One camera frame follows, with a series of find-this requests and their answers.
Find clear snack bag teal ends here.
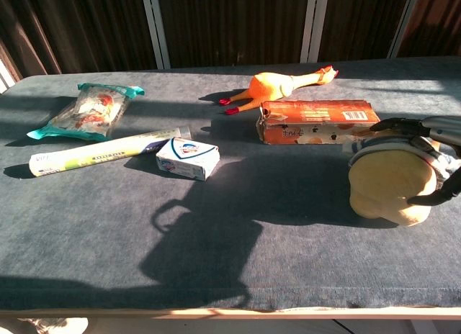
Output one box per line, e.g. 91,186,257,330
26,82,146,142

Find white blue soap box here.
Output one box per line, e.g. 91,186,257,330
155,136,221,182

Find dark brown curtain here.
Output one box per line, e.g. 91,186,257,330
318,0,413,63
157,0,310,70
0,0,158,84
397,0,461,59

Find yellow plush toy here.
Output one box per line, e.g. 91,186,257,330
341,129,461,228

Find grey-blue table cloth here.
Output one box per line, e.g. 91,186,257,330
0,55,461,312

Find orange cardboard box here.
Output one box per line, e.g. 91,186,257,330
256,99,382,145

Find white yellow long tube package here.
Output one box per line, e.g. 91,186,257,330
28,125,192,178

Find white window frame post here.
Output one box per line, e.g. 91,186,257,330
299,0,331,64
387,0,423,60
140,0,172,71

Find beige patterned object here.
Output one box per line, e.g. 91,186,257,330
19,316,89,334

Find yellow rubber chicken toy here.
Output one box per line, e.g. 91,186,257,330
218,65,340,116

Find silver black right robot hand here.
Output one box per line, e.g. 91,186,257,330
370,115,461,207

